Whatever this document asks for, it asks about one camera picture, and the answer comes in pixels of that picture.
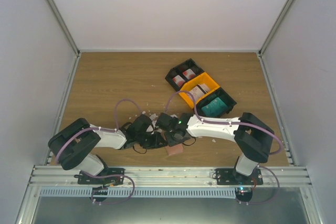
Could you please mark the grey slotted cable duct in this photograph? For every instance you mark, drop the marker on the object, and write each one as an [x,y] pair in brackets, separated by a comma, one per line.
[121,192]

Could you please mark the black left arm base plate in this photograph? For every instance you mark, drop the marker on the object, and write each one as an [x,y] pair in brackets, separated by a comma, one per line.
[109,176]

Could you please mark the black divided bin left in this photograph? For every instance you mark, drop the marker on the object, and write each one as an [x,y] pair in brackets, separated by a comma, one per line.
[188,64]

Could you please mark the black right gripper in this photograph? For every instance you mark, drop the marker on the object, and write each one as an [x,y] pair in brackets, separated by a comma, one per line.
[170,142]

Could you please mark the aluminium front rail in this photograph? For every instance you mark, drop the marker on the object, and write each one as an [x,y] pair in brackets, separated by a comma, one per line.
[290,176]

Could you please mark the teal cards stack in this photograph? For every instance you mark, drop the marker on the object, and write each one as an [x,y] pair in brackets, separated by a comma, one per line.
[214,108]

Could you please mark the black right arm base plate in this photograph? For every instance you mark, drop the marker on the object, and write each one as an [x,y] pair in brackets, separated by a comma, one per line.
[226,176]

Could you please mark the yellow plastic bin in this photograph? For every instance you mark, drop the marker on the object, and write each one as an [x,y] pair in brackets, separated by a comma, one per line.
[202,78]

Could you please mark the pink patterned cards in bin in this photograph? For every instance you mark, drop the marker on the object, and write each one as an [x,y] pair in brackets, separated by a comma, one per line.
[198,91]

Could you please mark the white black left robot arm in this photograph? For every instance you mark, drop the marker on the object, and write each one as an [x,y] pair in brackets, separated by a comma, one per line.
[73,145]

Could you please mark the red white cards in bin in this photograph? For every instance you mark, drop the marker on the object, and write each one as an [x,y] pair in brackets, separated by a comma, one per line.
[180,79]

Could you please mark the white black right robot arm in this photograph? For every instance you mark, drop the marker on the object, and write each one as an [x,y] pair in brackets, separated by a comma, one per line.
[255,139]

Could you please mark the black bin right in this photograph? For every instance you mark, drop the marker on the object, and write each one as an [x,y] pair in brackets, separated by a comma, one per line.
[219,93]

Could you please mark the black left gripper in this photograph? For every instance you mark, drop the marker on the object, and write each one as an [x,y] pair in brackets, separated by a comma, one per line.
[158,138]

